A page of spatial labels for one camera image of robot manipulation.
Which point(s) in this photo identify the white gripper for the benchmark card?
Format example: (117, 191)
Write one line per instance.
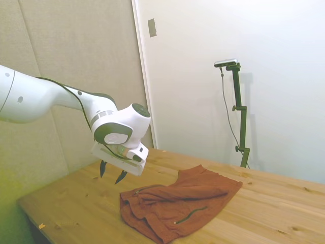
(114, 161)

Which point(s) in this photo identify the rust orange shorts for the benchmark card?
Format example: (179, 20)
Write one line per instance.
(177, 200)

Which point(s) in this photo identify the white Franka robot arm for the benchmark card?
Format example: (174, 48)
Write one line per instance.
(33, 101)

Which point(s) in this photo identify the small orange tape scrap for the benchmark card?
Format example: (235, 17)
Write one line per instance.
(41, 225)

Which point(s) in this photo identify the white door frame trim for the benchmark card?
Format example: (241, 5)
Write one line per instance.
(142, 63)

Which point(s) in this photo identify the dark jointed camera stand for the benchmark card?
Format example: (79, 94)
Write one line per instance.
(238, 96)

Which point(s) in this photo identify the grey wall plate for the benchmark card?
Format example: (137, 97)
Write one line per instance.
(152, 28)

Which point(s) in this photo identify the grey bar camera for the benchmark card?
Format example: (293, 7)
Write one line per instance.
(226, 62)

